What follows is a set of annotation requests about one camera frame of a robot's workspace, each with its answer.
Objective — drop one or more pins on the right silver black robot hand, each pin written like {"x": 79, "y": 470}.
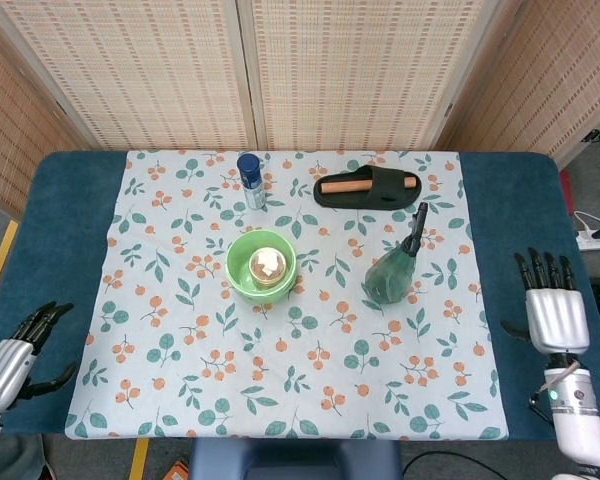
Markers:
{"x": 557, "y": 320}

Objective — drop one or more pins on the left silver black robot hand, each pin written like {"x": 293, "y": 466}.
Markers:
{"x": 5, "y": 370}

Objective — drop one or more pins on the green transparent spray bottle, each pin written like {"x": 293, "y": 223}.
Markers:
{"x": 390, "y": 280}

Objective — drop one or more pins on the white power strip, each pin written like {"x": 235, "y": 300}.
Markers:
{"x": 595, "y": 244}

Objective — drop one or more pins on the dark blue table cover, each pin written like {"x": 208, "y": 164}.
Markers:
{"x": 60, "y": 240}

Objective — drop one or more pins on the orange object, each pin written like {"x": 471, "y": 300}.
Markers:
{"x": 176, "y": 472}

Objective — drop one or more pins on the black rubber slipper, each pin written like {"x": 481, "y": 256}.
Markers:
{"x": 390, "y": 185}

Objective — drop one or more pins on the woven bamboo screen panel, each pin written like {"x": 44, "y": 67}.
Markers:
{"x": 15, "y": 115}
{"x": 360, "y": 70}
{"x": 545, "y": 75}
{"x": 145, "y": 70}

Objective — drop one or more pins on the light green plastic bucket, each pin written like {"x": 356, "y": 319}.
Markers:
{"x": 237, "y": 280}

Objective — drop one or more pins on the brown wooden cylinder stick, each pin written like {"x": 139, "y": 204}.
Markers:
{"x": 345, "y": 186}

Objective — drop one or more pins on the white floral fruit tablecloth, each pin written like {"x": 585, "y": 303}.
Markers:
{"x": 280, "y": 360}

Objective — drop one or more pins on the small beige cup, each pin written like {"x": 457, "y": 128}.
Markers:
{"x": 267, "y": 267}

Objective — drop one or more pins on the blue padded chair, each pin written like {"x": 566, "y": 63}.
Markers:
{"x": 295, "y": 460}

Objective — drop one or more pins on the blue capped aerosol can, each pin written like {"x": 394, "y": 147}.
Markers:
{"x": 251, "y": 175}

